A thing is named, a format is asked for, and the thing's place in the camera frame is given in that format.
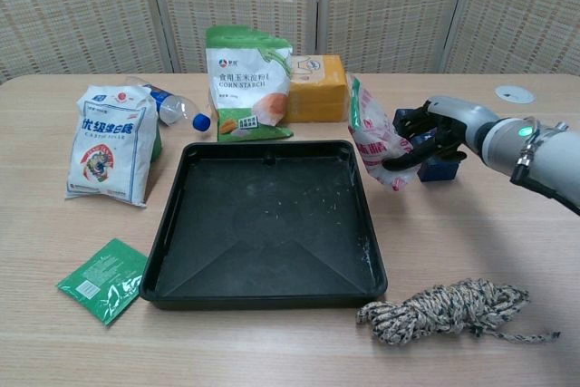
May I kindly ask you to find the woven folding screen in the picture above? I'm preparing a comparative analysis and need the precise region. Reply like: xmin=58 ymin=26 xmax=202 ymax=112
xmin=0 ymin=0 xmax=580 ymax=84

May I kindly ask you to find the green white corn starch bag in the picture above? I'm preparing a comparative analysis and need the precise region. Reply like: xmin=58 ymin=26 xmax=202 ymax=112
xmin=205 ymin=25 xmax=295 ymax=143

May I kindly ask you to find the green flat sachet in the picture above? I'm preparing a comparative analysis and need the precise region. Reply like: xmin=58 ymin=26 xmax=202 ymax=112
xmin=55 ymin=237 xmax=150 ymax=327

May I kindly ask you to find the white round table grommet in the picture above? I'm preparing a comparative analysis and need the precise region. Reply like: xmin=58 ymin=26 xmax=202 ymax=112
xmin=494 ymin=84 xmax=536 ymax=104

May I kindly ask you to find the dark blue rectangular box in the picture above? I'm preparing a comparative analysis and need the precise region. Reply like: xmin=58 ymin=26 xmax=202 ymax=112
xmin=391 ymin=108 xmax=459 ymax=183

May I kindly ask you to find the white sugar bag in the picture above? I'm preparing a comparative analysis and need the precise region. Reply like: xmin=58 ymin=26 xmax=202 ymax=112
xmin=64 ymin=83 xmax=160 ymax=209

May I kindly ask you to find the pink white seasoning bag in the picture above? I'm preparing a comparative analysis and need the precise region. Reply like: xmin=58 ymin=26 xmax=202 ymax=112
xmin=346 ymin=73 xmax=422 ymax=193

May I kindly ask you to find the black square plastic tray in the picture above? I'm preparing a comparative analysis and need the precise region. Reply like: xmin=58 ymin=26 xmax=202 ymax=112
xmin=139 ymin=140 xmax=389 ymax=312

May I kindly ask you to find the clear bottle with blue cap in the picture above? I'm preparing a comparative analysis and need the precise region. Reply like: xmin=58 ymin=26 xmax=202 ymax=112
xmin=124 ymin=76 xmax=212 ymax=134

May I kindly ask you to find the yellow tissue pack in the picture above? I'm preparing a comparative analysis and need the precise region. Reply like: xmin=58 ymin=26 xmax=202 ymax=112
xmin=283 ymin=53 xmax=353 ymax=124

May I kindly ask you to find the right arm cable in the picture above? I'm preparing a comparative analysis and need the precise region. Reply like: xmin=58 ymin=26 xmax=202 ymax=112
xmin=510 ymin=120 xmax=570 ymax=184

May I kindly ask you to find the beige black rope bundle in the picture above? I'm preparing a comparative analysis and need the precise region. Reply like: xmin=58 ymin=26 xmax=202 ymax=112
xmin=355 ymin=277 xmax=562 ymax=346

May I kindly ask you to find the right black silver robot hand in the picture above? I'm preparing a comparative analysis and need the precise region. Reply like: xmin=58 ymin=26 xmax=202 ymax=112
xmin=382 ymin=95 xmax=498 ymax=174

